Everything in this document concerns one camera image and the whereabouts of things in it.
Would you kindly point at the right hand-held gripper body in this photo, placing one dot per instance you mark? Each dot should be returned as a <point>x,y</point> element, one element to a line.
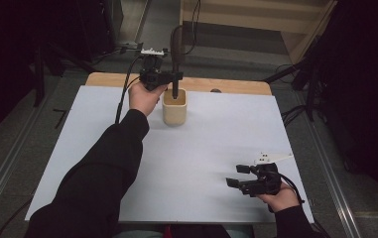
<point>264,181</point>

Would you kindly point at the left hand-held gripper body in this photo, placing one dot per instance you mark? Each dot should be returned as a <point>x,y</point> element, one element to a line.
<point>151,72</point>

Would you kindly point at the dark spatula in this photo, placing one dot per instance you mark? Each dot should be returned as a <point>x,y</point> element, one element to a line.
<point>177,49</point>

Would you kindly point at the beige square wooden cup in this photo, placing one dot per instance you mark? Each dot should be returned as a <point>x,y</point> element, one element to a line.
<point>174,114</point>

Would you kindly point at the person's right hand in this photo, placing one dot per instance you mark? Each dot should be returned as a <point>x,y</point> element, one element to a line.
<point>280,200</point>

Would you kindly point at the person's left hand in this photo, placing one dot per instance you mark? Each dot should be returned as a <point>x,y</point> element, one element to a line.
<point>143,99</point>

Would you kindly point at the small dark knob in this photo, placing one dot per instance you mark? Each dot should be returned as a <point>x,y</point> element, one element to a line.
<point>215,90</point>

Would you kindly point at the white table sheet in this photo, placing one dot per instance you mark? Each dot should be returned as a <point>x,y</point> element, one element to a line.
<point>193,158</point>

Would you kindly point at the light wooden shelf unit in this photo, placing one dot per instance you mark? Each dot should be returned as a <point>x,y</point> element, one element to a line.
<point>259,16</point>

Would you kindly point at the black stand legs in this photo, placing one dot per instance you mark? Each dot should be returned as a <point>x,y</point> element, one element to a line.
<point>310,82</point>

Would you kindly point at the metal floor rail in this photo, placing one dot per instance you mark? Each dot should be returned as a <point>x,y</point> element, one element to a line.
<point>335,185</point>
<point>1,178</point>

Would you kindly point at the dark stand frame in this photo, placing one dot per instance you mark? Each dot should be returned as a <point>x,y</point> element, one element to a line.
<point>39,76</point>

